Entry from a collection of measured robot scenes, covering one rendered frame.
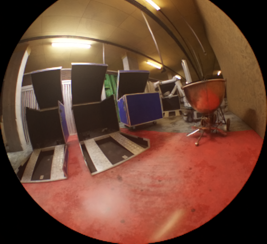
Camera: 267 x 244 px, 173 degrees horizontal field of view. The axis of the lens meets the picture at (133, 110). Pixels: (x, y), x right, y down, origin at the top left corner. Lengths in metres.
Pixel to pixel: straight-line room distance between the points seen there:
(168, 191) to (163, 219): 0.23
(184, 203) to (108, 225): 0.46
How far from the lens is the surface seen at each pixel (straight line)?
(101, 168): 1.05
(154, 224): 0.62
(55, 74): 2.23
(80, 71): 2.19
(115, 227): 0.65
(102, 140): 1.73
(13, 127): 3.20
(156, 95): 2.52
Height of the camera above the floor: 0.61
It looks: 2 degrees down
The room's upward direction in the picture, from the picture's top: 9 degrees counter-clockwise
